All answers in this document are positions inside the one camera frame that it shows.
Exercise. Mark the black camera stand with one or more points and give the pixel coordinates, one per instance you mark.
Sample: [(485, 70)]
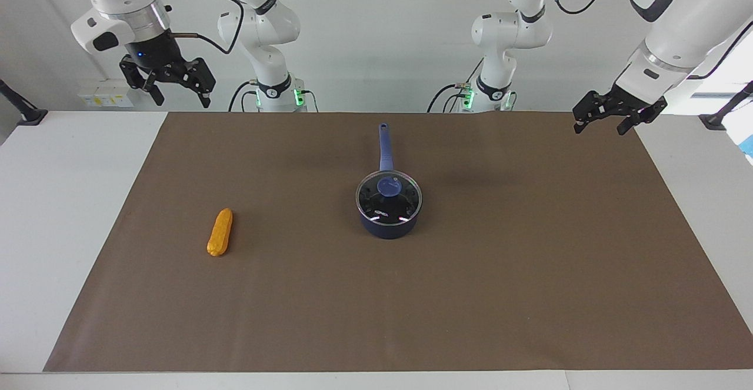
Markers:
[(716, 120), (28, 114)]

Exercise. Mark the white wall socket box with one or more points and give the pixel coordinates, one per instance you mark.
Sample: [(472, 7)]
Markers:
[(106, 96)]

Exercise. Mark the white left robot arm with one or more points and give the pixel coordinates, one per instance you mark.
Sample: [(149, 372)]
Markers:
[(506, 31)]

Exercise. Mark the light blue object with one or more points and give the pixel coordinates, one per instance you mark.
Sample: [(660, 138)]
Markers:
[(749, 146)]

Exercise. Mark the brown table mat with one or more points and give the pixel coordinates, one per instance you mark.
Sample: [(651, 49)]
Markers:
[(294, 307)]

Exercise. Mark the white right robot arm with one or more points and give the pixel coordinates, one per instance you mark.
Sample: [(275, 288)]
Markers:
[(267, 54)]

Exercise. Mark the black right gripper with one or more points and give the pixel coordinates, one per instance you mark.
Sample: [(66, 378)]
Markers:
[(154, 52)]

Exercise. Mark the yellow corn cob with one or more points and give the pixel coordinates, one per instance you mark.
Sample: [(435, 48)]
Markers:
[(220, 232)]

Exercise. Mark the dark blue saucepan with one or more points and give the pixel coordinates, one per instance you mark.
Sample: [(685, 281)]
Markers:
[(385, 149)]

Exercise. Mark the glass lid with blue knob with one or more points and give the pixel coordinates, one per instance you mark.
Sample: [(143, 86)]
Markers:
[(389, 187)]

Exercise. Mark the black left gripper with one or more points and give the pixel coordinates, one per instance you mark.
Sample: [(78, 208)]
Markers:
[(626, 103)]

